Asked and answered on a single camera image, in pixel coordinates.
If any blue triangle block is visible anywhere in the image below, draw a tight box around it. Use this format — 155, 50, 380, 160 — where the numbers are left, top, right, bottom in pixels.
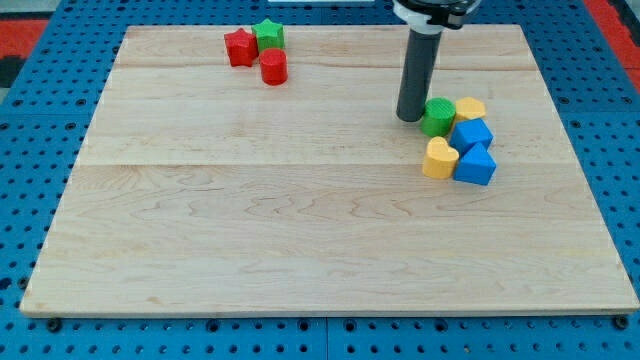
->
453, 143, 497, 186

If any black white robot arm flange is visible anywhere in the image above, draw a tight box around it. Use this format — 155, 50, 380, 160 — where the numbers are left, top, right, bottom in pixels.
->
392, 0, 482, 35

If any wooden board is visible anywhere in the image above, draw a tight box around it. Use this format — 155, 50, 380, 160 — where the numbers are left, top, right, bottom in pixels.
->
20, 25, 639, 318

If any red star block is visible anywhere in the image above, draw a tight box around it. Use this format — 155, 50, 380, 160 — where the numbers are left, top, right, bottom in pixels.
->
224, 28, 259, 67

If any blue cube block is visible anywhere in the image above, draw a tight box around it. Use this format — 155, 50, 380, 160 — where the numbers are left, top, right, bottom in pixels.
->
449, 118, 494, 154

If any green star block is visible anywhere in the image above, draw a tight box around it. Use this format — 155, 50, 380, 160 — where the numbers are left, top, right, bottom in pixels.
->
251, 18, 285, 52

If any yellow hexagon block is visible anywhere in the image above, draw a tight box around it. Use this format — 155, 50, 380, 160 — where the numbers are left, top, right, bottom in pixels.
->
454, 97, 486, 121

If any yellow heart block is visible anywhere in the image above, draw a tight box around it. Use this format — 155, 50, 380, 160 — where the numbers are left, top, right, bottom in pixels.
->
422, 137, 459, 179

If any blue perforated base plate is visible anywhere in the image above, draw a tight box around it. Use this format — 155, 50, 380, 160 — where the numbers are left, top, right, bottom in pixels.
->
1, 0, 639, 359

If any red cylinder block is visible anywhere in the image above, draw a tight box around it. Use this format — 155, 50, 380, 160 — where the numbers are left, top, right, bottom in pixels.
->
259, 48, 288, 86

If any green cylinder block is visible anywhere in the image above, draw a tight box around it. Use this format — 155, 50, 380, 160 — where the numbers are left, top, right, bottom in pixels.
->
420, 97, 456, 137

